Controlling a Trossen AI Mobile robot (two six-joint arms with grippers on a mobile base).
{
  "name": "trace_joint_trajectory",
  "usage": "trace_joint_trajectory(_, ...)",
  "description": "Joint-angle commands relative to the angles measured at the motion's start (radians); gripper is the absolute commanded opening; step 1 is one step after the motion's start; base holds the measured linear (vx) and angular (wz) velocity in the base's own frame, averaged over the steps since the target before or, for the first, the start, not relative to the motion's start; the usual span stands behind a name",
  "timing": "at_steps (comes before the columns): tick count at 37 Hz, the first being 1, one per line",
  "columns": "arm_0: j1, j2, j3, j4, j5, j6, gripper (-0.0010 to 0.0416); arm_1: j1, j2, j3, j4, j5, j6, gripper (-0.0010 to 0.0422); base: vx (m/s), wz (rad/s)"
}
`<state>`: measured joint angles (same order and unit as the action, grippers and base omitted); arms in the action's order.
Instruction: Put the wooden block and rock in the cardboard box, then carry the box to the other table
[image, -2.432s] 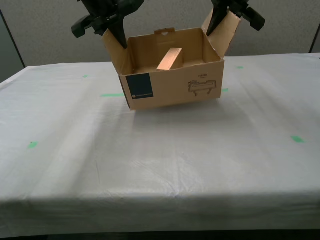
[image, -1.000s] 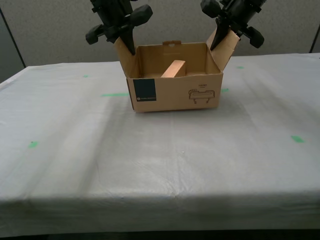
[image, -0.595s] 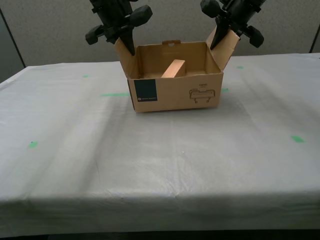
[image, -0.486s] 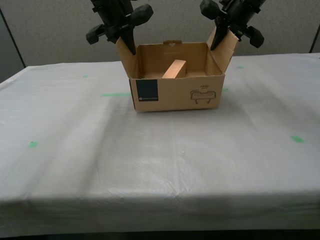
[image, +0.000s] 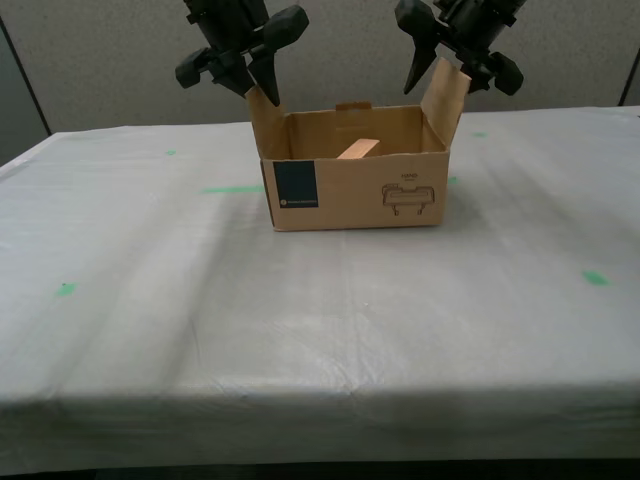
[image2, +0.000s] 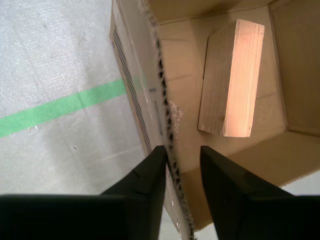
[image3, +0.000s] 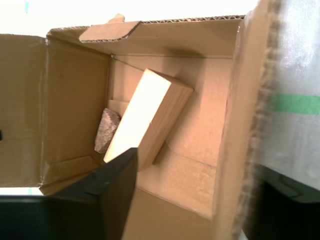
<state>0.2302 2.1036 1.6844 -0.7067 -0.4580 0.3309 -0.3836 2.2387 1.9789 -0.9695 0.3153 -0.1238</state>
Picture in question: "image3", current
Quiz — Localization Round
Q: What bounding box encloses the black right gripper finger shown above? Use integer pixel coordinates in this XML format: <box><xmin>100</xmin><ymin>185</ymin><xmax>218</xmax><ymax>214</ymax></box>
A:
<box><xmin>246</xmin><ymin>173</ymin><xmax>320</xmax><ymax>240</ymax></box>
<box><xmin>0</xmin><ymin>147</ymin><xmax>138</xmax><ymax>240</ymax></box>

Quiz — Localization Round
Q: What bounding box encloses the speckled pinkish granite rock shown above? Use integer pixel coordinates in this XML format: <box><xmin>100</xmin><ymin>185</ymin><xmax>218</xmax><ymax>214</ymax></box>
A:
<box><xmin>94</xmin><ymin>107</ymin><xmax>122</xmax><ymax>154</ymax></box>

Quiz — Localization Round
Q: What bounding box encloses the brown cardboard box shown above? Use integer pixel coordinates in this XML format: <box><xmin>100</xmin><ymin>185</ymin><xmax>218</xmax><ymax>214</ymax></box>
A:
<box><xmin>0</xmin><ymin>0</ymin><xmax>286</xmax><ymax>240</ymax></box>

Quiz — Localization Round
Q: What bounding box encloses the light wooden block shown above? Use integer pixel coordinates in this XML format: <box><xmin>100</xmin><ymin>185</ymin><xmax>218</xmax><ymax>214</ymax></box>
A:
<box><xmin>103</xmin><ymin>68</ymin><xmax>195</xmax><ymax>172</ymax></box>

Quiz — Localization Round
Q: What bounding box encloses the green tape strip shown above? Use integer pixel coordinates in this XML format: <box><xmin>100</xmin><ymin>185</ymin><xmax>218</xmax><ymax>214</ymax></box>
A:
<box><xmin>271</xmin><ymin>93</ymin><xmax>320</xmax><ymax>116</ymax></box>

